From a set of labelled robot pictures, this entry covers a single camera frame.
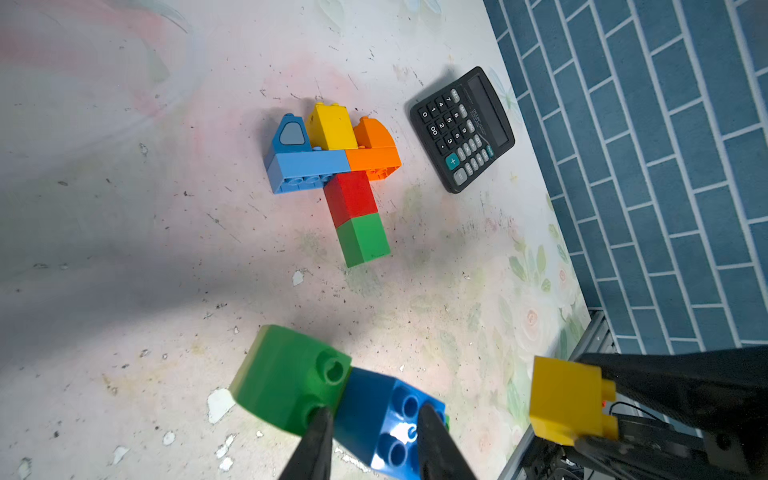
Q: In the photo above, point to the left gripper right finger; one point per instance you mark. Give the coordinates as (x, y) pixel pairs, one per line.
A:
(438, 456)

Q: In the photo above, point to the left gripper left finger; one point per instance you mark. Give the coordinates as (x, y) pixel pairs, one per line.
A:
(311, 460)

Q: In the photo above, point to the small blue lego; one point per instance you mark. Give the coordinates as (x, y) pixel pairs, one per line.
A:
(291, 136)
(376, 421)

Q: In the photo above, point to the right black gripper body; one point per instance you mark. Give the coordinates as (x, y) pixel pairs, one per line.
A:
(744, 451)

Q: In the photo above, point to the black calculator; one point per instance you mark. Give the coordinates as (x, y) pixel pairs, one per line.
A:
(463, 128)

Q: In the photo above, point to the long light blue lego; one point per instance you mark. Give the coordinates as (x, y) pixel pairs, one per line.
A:
(306, 170)

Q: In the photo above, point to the yellow lego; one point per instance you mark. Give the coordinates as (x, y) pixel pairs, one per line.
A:
(567, 400)
(329, 127)

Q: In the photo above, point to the small orange lego brick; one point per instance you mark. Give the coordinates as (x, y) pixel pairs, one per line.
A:
(370, 133)

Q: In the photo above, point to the small green lego bottom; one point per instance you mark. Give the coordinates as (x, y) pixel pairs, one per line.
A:
(286, 376)

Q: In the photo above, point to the yellow lego bottom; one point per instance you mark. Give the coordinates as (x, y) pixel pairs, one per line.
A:
(567, 400)

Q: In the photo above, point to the long orange lego brick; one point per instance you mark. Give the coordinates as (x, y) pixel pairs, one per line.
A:
(373, 159)

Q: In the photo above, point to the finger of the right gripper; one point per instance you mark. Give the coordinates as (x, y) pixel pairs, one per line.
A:
(631, 461)
(717, 390)

